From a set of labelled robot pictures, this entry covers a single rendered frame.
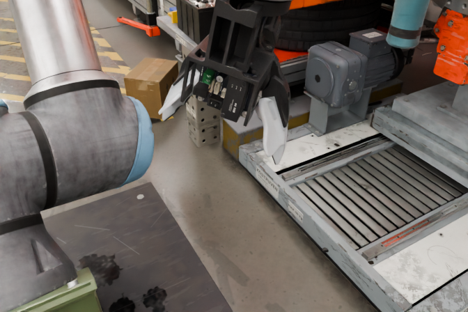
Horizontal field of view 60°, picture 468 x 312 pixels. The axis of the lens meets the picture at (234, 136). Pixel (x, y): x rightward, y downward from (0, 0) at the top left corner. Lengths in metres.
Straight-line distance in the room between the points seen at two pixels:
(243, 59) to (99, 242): 0.56
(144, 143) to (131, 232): 0.25
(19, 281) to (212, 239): 0.75
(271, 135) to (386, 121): 1.12
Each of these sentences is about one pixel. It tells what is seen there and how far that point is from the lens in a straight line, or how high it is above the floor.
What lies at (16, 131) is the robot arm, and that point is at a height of 0.61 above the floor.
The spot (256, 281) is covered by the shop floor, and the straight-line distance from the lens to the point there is 1.13.
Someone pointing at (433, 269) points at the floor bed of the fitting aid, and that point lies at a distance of 1.16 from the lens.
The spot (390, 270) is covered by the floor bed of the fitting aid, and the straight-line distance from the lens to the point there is 1.12.
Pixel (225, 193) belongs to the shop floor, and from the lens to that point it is 1.36.
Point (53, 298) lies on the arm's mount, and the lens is 0.51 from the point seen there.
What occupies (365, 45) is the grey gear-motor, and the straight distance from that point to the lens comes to 1.44.
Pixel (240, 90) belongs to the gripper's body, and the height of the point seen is 0.74.
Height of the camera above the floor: 0.91
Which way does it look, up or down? 34 degrees down
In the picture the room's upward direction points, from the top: straight up
